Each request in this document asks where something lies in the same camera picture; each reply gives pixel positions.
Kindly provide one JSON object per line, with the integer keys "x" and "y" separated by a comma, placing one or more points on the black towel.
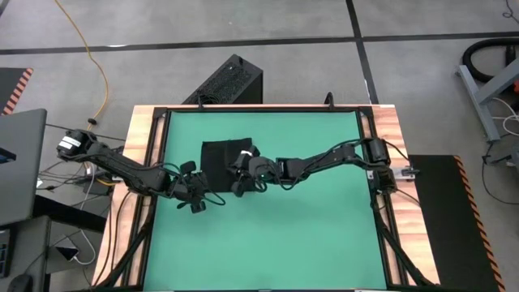
{"x": 219, "y": 162}

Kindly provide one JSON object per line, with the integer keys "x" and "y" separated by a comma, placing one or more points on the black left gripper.
{"x": 190, "y": 188}

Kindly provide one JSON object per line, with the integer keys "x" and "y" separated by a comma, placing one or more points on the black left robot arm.
{"x": 117, "y": 164}

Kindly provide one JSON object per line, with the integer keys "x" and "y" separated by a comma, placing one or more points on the grey laptop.
{"x": 20, "y": 162}

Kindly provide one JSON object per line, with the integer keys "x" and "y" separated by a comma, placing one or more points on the light wooden work table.
{"x": 411, "y": 227}

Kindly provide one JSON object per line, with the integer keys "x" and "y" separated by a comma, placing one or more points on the grey desk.
{"x": 28, "y": 251}

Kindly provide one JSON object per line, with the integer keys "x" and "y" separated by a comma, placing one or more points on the black aluminium table frame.
{"x": 263, "y": 109}

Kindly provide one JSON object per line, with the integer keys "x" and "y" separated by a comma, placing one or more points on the smartphone with dark screen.
{"x": 67, "y": 253}

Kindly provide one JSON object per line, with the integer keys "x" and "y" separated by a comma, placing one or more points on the small hazard-striped black mat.
{"x": 10, "y": 85}

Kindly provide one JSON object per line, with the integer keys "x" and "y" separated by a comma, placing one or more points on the grey metal stand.
{"x": 477, "y": 107}

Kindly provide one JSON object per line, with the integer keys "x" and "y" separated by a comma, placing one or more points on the green table mat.
{"x": 263, "y": 243}

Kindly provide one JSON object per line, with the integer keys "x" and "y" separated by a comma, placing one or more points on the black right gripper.
{"x": 263, "y": 168}

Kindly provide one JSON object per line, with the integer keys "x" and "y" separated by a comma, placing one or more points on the silver mounting bracket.
{"x": 406, "y": 172}

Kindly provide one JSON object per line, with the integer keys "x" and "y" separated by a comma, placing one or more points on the black computer tower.
{"x": 227, "y": 81}

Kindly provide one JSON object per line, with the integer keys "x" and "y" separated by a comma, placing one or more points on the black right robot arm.
{"x": 324, "y": 158}

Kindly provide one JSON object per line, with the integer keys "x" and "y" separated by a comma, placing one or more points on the large hazard-striped black mat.
{"x": 442, "y": 223}

